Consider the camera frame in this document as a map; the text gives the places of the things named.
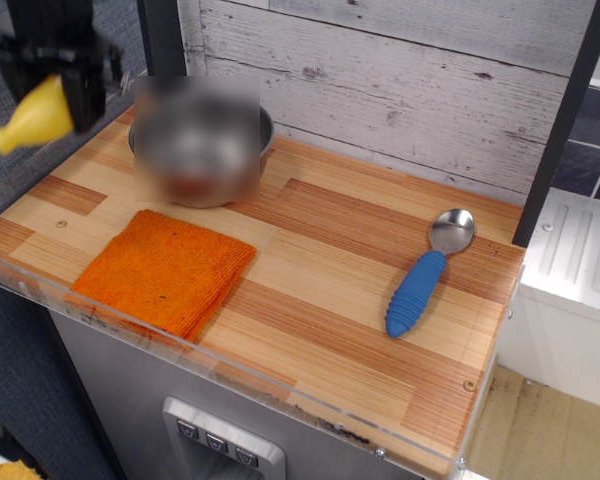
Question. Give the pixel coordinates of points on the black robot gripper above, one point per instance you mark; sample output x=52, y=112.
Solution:
x=38, y=38

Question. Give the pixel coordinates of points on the yellow toy banana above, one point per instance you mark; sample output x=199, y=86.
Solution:
x=42, y=116

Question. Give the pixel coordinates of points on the stainless steel bowl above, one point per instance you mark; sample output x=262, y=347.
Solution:
x=200, y=150

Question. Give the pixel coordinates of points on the orange folded cloth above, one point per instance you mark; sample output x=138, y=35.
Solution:
x=166, y=273

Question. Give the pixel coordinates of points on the clear acrylic table edge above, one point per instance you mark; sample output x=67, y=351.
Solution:
x=408, y=454

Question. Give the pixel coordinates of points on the silver toy fridge cabinet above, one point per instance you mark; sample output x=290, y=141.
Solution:
x=127, y=386

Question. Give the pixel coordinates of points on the yellow object bottom corner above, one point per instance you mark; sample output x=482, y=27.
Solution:
x=17, y=471

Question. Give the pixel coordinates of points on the grey dispenser button panel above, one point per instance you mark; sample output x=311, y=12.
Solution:
x=208, y=447

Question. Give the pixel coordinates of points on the white ribbed toy sink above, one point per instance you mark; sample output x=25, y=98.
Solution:
x=552, y=332

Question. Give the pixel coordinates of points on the black left frame post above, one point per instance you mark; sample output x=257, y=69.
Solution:
x=162, y=37

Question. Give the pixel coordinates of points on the black frame post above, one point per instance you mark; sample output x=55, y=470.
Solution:
x=162, y=37
x=574, y=95

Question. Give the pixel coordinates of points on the blue handled metal spoon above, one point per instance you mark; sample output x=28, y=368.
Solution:
x=450, y=233

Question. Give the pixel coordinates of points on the black right frame post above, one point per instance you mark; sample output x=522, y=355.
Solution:
x=574, y=95

